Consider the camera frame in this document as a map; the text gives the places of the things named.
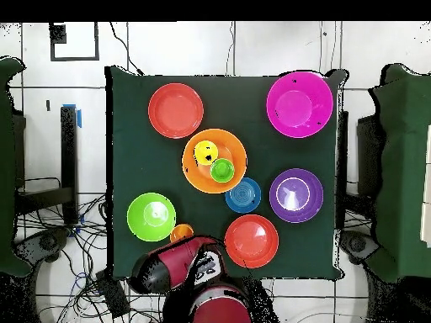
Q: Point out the green plastic cup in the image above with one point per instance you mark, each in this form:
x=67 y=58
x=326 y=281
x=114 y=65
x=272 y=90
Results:
x=222 y=170

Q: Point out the yellow plastic cup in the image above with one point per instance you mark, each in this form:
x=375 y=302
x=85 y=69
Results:
x=203 y=149

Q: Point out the orange plastic bowl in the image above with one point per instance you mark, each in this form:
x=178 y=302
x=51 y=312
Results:
x=232 y=148

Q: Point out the orange plastic cup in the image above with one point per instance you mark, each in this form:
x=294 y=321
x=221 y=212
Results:
x=181 y=231

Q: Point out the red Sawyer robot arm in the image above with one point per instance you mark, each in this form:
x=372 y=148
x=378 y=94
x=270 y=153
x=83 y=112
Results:
x=178 y=262

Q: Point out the black computer tower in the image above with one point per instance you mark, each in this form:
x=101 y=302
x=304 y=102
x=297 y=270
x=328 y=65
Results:
x=370 y=151

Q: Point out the blue plastic bowl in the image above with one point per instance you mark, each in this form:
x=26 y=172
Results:
x=244 y=195

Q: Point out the red plastic bowl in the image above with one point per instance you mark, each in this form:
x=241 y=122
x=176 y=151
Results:
x=176 y=111
x=252 y=240

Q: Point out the dark green table cloth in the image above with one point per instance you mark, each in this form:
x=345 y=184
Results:
x=144 y=161

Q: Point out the green plastic bowl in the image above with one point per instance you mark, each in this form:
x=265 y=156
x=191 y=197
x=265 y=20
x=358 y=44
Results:
x=151 y=217

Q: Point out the purple plastic bowl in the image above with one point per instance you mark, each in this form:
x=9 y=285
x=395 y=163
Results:
x=296 y=195

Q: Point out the pink plastic bowl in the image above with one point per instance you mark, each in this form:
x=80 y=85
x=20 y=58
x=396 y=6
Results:
x=299 y=104

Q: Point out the black metal stand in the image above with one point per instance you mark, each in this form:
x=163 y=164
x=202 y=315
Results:
x=69 y=151

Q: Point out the blue tape strip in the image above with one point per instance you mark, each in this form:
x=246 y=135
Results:
x=79 y=117

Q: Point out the black power adapter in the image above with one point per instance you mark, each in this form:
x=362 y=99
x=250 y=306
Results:
x=112 y=292

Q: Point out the black rounded floor machine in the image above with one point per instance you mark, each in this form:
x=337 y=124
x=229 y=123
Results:
x=357 y=244
x=47 y=242

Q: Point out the small black floor object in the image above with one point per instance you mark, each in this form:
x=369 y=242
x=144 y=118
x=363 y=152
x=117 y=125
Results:
x=48 y=105

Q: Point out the neighbouring green cloth table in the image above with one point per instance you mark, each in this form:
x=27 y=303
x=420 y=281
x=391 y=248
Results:
x=404 y=168
x=6 y=168

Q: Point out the white paper sheet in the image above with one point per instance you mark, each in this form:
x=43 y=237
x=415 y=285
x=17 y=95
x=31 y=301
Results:
x=427 y=185

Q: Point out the black square floor frame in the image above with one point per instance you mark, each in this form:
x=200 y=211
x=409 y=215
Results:
x=74 y=59

